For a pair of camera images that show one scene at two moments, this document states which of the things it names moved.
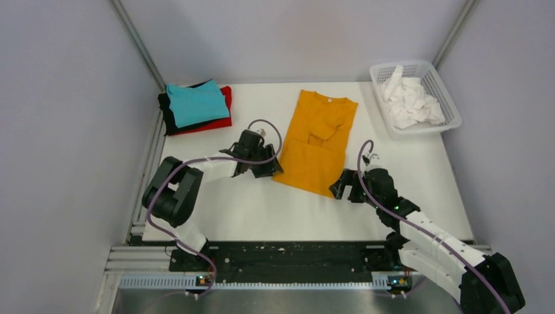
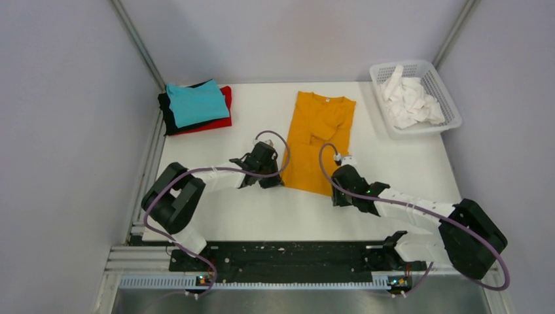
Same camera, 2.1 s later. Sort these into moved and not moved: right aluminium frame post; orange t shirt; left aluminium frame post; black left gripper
Moved: black left gripper
Not moved: left aluminium frame post; right aluminium frame post; orange t shirt
